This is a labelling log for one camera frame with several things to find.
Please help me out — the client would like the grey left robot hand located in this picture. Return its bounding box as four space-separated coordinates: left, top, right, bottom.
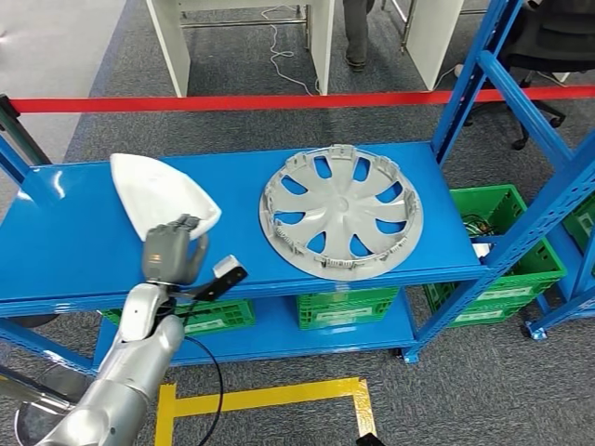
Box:
141 213 211 287

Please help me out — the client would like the white triangular plastic part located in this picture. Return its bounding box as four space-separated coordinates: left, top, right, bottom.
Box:
109 152 224 243

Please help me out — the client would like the red barrier belt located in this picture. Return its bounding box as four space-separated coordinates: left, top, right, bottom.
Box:
9 85 595 115

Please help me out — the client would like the white desk with metal bars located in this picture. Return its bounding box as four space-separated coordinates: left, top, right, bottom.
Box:
145 0 337 98

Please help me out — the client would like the grey robot torso shell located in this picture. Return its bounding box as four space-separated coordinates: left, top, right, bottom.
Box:
0 362 94 446

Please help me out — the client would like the grey wheel cover hubcap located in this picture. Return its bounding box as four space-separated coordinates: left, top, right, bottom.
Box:
258 144 424 282

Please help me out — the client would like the person's leg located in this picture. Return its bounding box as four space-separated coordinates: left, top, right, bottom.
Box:
342 0 374 73

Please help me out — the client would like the white desk side panel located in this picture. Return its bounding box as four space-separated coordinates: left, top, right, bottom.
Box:
381 0 467 92

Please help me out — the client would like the black office chair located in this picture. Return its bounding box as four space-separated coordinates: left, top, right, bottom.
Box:
464 0 595 152

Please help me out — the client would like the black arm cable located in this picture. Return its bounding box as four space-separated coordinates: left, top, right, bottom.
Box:
155 289 224 446

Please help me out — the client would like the steel barrier post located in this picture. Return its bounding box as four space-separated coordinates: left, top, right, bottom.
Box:
0 93 52 167

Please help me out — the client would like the white floor cable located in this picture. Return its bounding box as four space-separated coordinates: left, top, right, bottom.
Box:
260 6 322 98

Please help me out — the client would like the tangled cable bundle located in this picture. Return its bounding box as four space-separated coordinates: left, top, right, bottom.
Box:
462 214 495 239

